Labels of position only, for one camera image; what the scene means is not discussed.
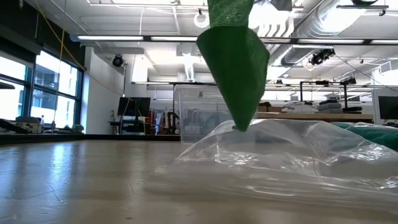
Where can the green elastic bandage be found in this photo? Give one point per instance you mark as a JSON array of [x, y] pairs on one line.
[[239, 77]]

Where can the black round ceiling speaker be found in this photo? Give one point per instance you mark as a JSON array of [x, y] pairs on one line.
[[117, 60]]

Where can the black overhead bar fixture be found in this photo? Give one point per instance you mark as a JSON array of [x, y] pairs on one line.
[[363, 5]]

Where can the wooden background table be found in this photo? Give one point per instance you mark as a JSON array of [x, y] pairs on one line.
[[311, 116]]

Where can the clear plastic storage box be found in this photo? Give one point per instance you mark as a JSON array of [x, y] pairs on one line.
[[199, 115]]

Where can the dark background desk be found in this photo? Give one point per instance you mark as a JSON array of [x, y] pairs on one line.
[[130, 124]]

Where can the teal elastic bandage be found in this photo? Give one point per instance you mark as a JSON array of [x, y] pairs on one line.
[[382, 135]]

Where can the black monitor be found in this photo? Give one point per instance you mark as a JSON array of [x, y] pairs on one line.
[[133, 106], [388, 107]]

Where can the long ceiling light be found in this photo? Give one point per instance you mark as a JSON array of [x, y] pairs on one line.
[[140, 38]]

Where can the black ceiling spotlights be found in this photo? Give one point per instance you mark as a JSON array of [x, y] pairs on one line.
[[321, 56]]

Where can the silver ventilation duct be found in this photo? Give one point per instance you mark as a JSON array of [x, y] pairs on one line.
[[314, 28]]

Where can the black background gantry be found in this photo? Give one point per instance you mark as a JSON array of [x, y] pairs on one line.
[[323, 82]]

